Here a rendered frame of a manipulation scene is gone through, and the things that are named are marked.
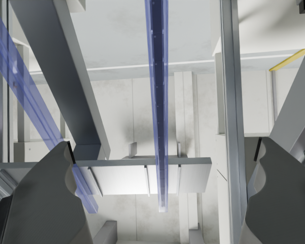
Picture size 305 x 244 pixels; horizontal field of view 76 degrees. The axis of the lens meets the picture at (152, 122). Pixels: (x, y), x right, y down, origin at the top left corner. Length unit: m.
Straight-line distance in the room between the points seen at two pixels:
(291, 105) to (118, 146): 3.56
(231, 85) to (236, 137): 0.14
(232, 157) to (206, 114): 3.13
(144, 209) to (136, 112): 1.81
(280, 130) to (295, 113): 0.05
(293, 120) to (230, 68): 0.27
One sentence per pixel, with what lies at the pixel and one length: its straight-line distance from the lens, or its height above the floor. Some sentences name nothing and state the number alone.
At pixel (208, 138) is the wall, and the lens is 3.67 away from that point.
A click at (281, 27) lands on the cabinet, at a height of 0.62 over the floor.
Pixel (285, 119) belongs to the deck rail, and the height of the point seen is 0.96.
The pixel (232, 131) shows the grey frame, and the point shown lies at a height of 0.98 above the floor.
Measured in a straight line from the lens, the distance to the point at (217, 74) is 0.99.
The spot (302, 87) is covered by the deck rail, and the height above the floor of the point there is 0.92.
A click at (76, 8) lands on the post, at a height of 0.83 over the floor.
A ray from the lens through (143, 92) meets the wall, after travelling 3.73.
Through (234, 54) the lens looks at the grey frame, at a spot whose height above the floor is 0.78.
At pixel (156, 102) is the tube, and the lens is 0.16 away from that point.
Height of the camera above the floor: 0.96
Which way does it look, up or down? 2 degrees down
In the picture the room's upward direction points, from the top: 178 degrees clockwise
